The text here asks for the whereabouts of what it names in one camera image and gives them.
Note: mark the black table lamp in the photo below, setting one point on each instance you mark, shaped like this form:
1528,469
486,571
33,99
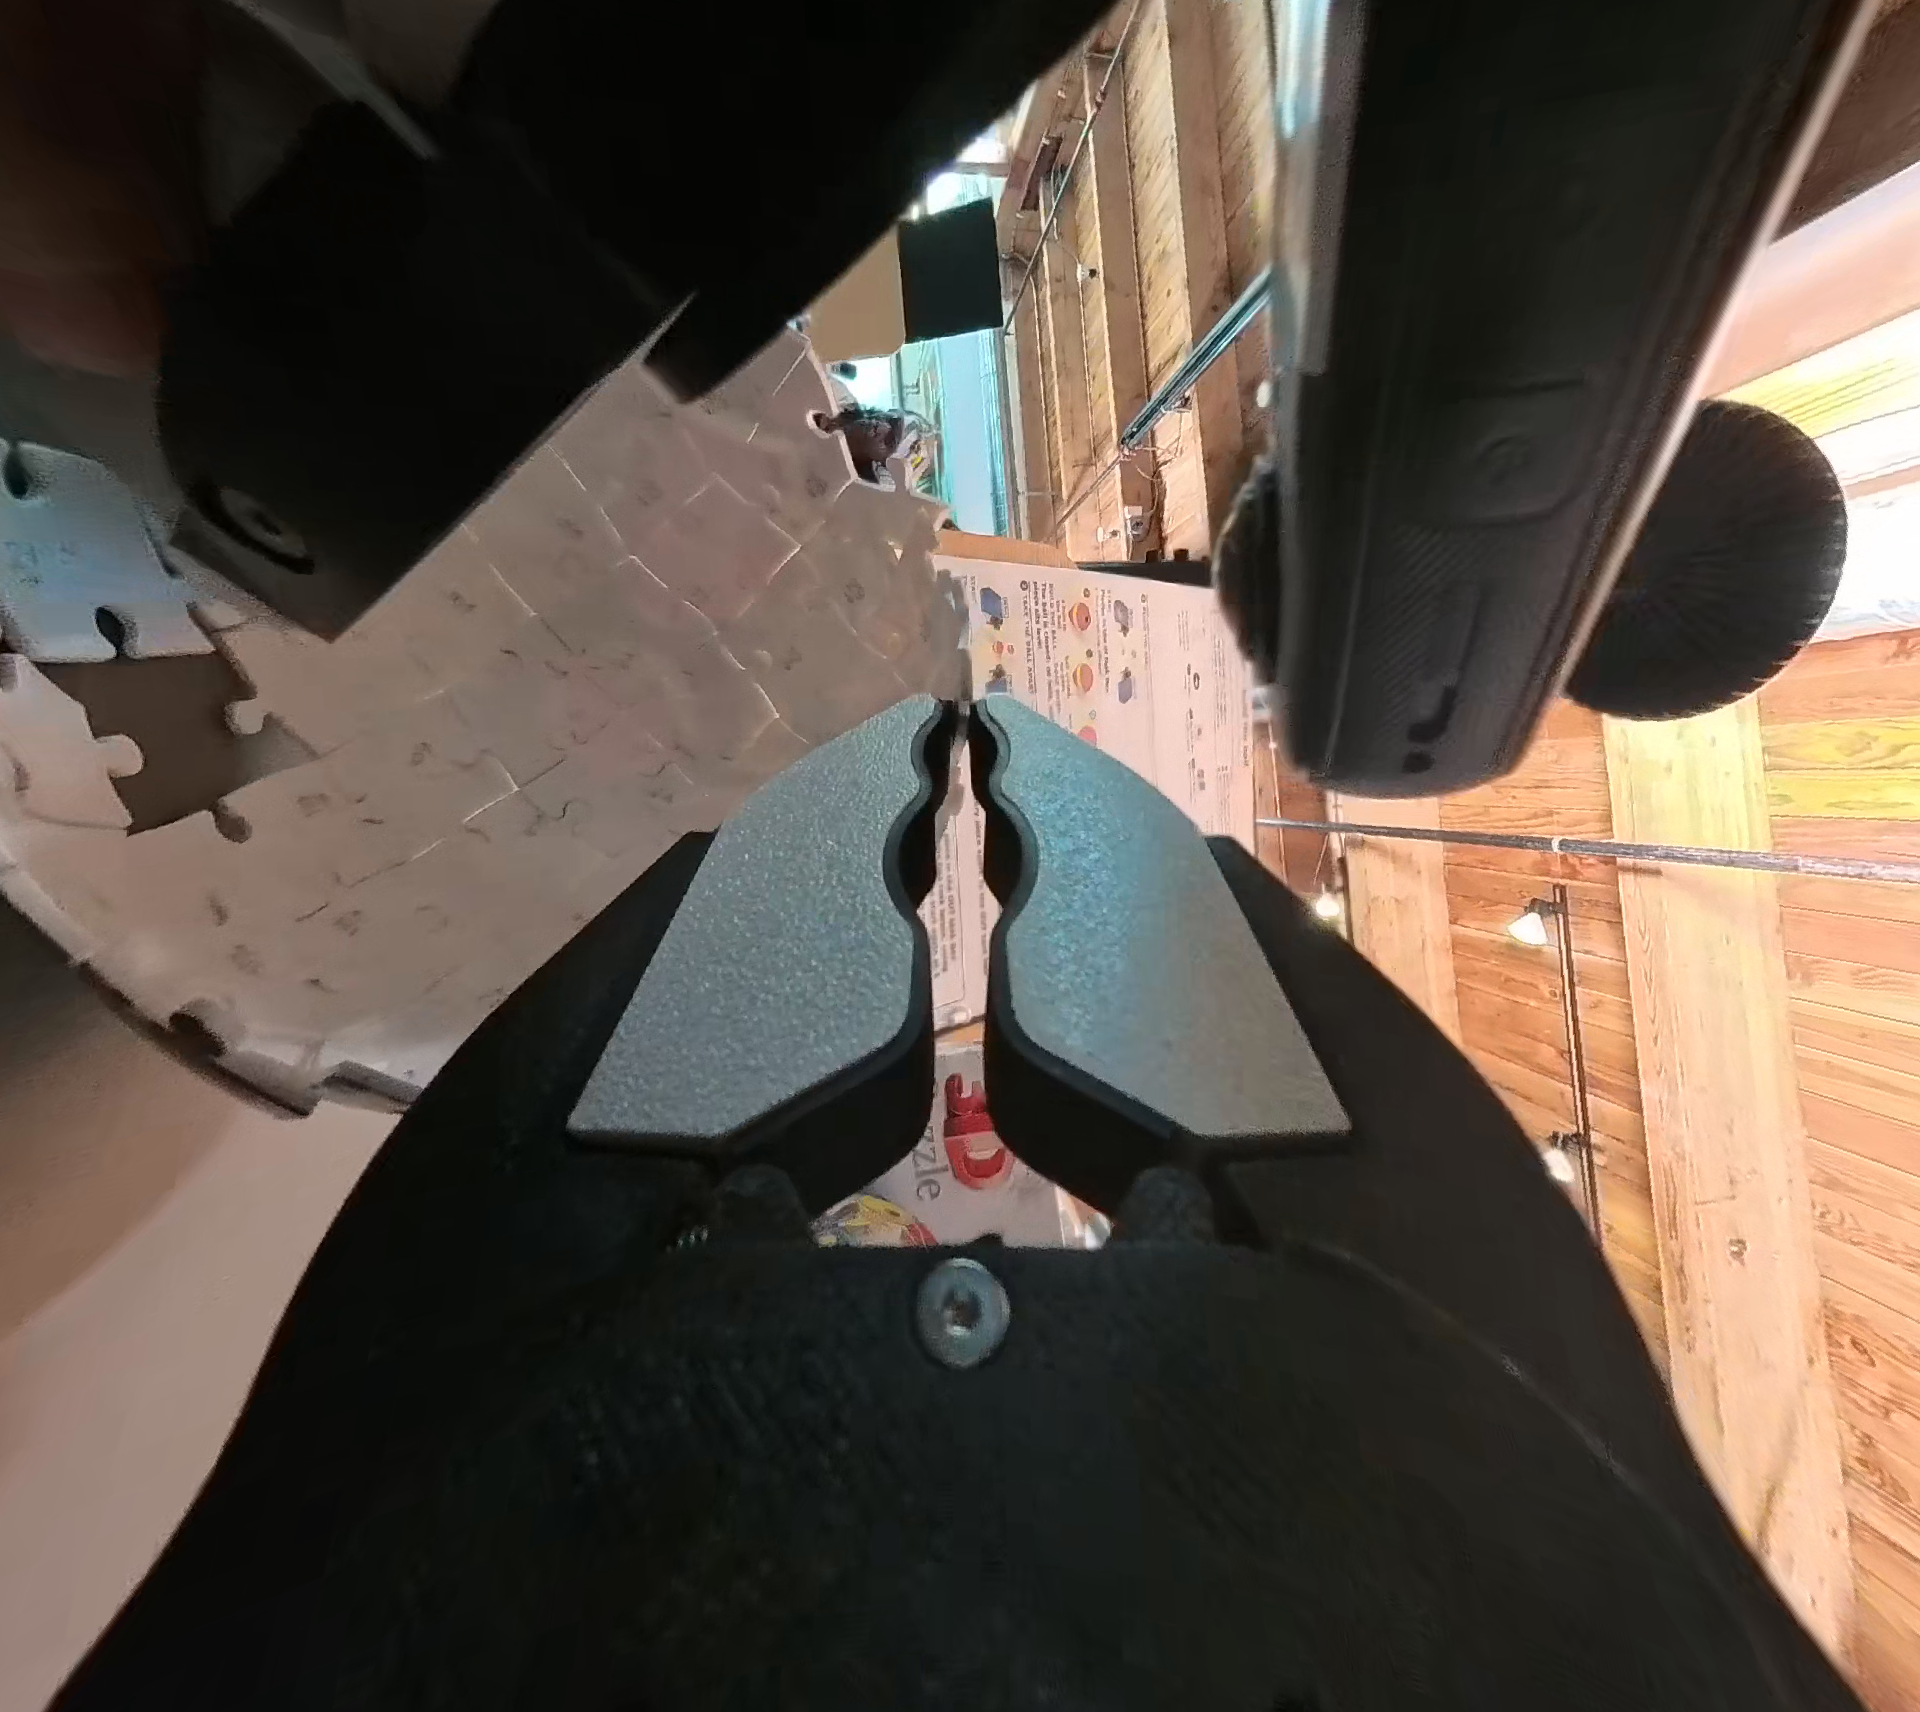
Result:
1724,543

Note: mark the metal ceiling rail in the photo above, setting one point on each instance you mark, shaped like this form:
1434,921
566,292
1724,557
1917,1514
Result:
1201,362

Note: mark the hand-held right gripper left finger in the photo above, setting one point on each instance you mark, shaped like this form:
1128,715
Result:
764,977

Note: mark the partly built puzzle ball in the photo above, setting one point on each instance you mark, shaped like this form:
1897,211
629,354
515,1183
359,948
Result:
525,692

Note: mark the black square panel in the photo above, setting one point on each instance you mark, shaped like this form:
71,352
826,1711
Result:
950,268

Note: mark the thin steel tension rod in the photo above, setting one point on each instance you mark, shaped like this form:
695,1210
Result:
1651,854

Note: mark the white instruction sheet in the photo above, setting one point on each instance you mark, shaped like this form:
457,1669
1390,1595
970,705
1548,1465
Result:
1111,677

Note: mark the tan square panel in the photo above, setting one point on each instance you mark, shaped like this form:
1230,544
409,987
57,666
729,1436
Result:
854,310

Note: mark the colourful puzzle box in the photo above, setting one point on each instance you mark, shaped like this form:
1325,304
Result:
975,1164

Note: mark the person's left hand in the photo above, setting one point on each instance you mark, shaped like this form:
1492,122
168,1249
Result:
75,167

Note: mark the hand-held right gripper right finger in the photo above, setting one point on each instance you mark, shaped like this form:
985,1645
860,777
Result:
1154,977

